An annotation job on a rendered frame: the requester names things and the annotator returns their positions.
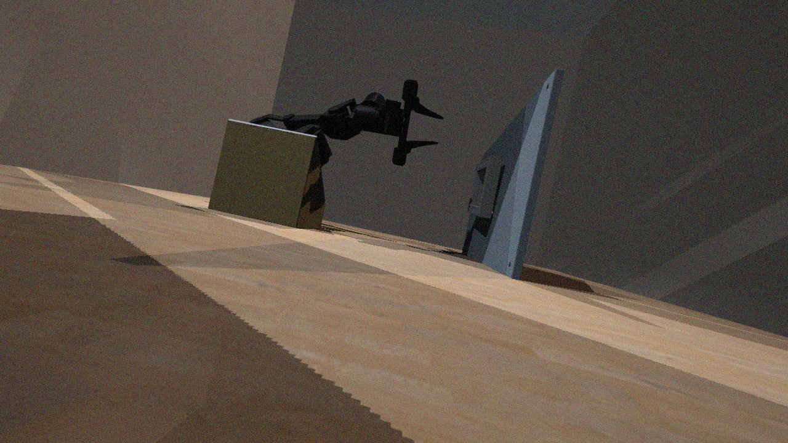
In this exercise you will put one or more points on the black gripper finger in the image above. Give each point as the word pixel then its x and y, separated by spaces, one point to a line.
pixel 415 144
pixel 418 108

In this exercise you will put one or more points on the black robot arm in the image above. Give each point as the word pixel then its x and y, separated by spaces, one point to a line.
pixel 338 123

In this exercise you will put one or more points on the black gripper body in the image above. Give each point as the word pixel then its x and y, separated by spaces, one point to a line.
pixel 409 93

